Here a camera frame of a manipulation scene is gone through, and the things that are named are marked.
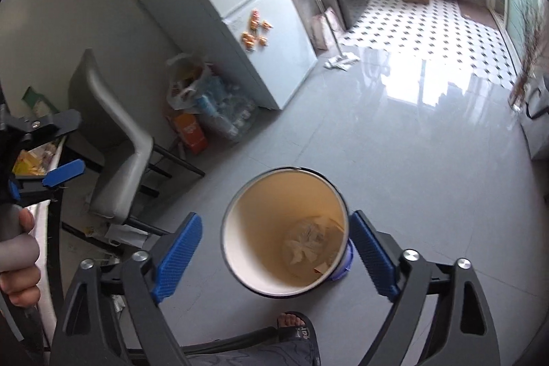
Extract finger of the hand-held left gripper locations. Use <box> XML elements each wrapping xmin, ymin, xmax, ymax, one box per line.
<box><xmin>9</xmin><ymin>109</ymin><xmax>82</xmax><ymax>144</ymax></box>
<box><xmin>13</xmin><ymin>159</ymin><xmax>85</xmax><ymax>204</ymax></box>

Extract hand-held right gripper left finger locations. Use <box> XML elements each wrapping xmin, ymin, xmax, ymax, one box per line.
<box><xmin>49</xmin><ymin>213</ymin><xmax>203</xmax><ymax>366</ymax></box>

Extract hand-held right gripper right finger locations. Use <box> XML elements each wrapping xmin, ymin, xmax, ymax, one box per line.
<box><xmin>349</xmin><ymin>210</ymin><xmax>502</xmax><ymax>366</ymax></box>

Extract large white tissue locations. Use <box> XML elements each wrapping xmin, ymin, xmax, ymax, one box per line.
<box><xmin>283</xmin><ymin>216</ymin><xmax>344</xmax><ymax>276</ymax></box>

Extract cream round waste bin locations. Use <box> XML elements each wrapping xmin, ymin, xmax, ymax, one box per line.
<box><xmin>221</xmin><ymin>166</ymin><xmax>355</xmax><ymax>299</ymax></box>

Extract person's left hand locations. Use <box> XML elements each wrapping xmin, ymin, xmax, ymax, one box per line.
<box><xmin>0</xmin><ymin>208</ymin><xmax>41</xmax><ymax>307</ymax></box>

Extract tall green box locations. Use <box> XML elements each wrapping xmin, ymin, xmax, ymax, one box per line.
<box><xmin>21</xmin><ymin>86</ymin><xmax>58</xmax><ymax>118</ymax></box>

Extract yellow snack bag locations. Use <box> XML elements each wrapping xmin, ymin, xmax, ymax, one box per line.
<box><xmin>12</xmin><ymin>149</ymin><xmax>56</xmax><ymax>178</ymax></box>

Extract white black patterned tablecloth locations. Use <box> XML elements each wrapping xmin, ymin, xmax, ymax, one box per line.
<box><xmin>33</xmin><ymin>134</ymin><xmax>67</xmax><ymax>334</ymax></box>

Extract white paper sheet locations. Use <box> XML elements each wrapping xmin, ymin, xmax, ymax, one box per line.
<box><xmin>105</xmin><ymin>222</ymin><xmax>149</xmax><ymax>247</ymax></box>

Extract grey upholstered chair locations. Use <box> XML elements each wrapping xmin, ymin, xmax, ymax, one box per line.
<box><xmin>64</xmin><ymin>49</ymin><xmax>207</xmax><ymax>230</ymax></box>

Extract person's foot in slipper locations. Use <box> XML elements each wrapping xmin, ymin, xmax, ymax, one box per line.
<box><xmin>277</xmin><ymin>310</ymin><xmax>320</xmax><ymax>352</ymax></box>

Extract person's grey patterned pants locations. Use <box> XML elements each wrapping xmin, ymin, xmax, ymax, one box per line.
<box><xmin>184</xmin><ymin>327</ymin><xmax>320</xmax><ymax>366</ymax></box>

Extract orange paper bag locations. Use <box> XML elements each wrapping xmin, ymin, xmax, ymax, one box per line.
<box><xmin>176</xmin><ymin>113</ymin><xmax>209</xmax><ymax>154</ymax></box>

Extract white plastic bag with boxes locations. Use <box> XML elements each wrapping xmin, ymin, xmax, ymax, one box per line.
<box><xmin>165</xmin><ymin>53</ymin><xmax>215</xmax><ymax>109</ymax></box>

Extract pack of water bottles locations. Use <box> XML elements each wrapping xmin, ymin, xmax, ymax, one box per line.
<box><xmin>197</xmin><ymin>74</ymin><xmax>258</xmax><ymax>141</ymax></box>

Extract white flat mop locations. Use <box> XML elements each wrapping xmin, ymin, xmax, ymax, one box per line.
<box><xmin>324</xmin><ymin>10</ymin><xmax>359</xmax><ymax>72</ymax></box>

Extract cluster of orange fridge magnets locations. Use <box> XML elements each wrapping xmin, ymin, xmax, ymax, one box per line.
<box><xmin>240</xmin><ymin>8</ymin><xmax>275</xmax><ymax>49</ymax></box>

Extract white tote bag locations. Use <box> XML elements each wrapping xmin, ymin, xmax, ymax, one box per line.
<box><xmin>521</xmin><ymin>74</ymin><xmax>549</xmax><ymax>122</ymax></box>

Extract dried twig bundle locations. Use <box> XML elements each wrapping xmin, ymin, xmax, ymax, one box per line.
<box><xmin>508</xmin><ymin>0</ymin><xmax>541</xmax><ymax>109</ymax></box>

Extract pale paper shopping bag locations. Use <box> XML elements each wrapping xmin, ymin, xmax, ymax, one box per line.
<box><xmin>311</xmin><ymin>10</ymin><xmax>339</xmax><ymax>50</ymax></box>

